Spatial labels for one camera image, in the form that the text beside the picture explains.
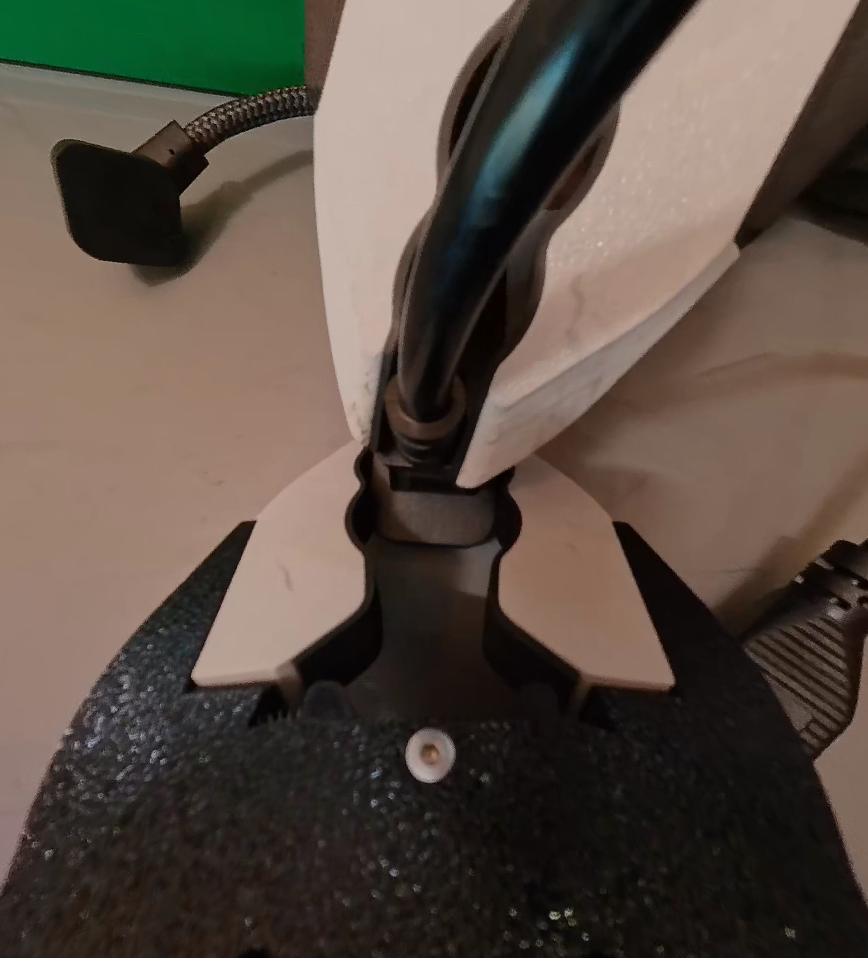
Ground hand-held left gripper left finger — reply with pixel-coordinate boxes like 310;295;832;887
190;448;388;705

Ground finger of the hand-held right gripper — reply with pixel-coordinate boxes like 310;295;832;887
455;0;863;489
314;0;516;449

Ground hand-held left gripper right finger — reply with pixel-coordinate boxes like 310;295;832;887
482;457;679;714

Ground black power cord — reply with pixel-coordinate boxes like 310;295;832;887
381;0;868;758

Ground dark grey power strip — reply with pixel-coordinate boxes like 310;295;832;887
351;453;555;701

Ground green plastic bin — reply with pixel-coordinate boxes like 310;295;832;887
0;0;307;94

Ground black flat plug braided cable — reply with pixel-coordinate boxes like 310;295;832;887
50;84;321;268

